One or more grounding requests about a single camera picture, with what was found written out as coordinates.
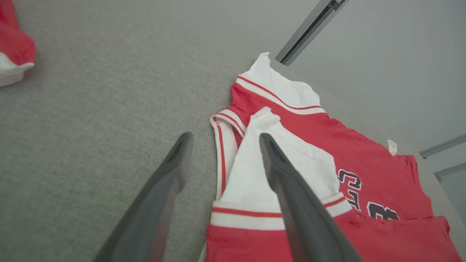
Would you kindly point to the grey wall rail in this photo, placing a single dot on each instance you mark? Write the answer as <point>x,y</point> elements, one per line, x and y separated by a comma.
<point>453,171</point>
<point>444,145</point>

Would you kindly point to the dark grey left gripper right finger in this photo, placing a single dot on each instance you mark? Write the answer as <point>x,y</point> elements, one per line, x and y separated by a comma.
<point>305,222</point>

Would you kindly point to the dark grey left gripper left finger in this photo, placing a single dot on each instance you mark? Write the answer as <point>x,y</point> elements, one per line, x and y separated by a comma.
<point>153,211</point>

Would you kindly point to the red and white basketball jersey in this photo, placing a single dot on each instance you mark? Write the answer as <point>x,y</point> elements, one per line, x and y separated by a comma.
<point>364,145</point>

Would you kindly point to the red shorts with white stripe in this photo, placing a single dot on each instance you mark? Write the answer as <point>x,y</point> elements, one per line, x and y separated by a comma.
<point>14,43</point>

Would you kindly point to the grey metal partition post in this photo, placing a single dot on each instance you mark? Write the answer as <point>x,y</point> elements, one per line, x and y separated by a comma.
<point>309,29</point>

